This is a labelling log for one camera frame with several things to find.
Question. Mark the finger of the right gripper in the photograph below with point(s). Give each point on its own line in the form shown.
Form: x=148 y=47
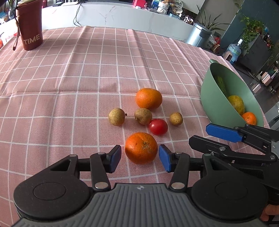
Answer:
x=224 y=131
x=223 y=151

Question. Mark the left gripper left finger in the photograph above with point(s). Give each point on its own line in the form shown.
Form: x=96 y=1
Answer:
x=101 y=162

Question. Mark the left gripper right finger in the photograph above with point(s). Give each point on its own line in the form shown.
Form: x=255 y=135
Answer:
x=178 y=162

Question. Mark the small orange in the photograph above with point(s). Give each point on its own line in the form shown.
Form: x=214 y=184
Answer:
x=250 y=118

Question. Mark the small brown longan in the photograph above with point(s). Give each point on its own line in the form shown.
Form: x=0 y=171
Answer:
x=176 y=119

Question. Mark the large mottled orange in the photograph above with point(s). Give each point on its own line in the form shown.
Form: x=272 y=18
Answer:
x=141 y=148

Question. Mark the smooth round orange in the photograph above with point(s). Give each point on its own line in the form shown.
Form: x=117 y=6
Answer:
x=148 y=98

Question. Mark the right hand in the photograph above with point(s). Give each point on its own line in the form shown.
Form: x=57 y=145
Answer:
x=270 y=210

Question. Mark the red cherry tomato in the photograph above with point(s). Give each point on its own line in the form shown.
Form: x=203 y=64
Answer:
x=158 y=127

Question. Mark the green plastic bowl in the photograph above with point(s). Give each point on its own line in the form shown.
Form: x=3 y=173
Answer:
x=216 y=105

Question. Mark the yellow-green pear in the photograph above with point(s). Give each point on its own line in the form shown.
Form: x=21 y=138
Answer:
x=237 y=103

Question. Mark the green cucumber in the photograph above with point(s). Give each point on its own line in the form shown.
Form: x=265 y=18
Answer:
x=221 y=84

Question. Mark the pink checkered tablecloth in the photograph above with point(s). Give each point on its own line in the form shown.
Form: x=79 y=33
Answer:
x=55 y=102

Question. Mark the blue water jug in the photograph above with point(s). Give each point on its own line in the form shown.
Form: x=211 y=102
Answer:
x=233 y=51

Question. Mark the silver trash bin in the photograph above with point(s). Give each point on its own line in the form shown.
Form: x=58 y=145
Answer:
x=199 y=35

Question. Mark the red TIME tumbler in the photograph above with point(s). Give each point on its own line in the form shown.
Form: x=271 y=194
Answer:
x=29 y=24

